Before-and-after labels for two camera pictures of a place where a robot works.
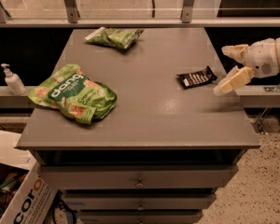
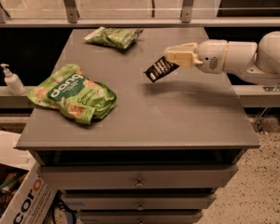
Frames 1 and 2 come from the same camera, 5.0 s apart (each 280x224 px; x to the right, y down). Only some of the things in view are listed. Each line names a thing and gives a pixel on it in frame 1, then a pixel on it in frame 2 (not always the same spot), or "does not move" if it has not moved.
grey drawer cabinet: x=171 y=143 does not move
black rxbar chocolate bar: x=197 y=77 -> x=161 y=68
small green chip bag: x=118 y=36 does not move
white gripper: x=260 y=58 -> x=211 y=56
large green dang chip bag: x=67 y=89 does not move
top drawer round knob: x=139 y=184 does not move
